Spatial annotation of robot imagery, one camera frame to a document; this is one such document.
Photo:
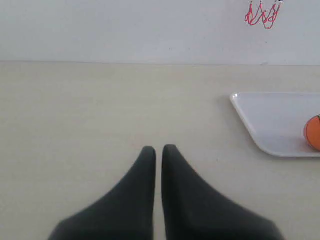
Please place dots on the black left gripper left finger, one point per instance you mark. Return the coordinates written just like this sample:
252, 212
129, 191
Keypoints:
124, 213

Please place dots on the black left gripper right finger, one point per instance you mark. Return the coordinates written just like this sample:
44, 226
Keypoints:
193, 210

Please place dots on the small orange basketball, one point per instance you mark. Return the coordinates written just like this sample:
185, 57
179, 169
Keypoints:
312, 132

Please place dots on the red mini basketball hoop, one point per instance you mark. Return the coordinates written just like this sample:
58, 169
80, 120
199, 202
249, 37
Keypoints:
258, 14

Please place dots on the white plastic tray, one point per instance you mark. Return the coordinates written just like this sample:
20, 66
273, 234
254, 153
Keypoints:
276, 121

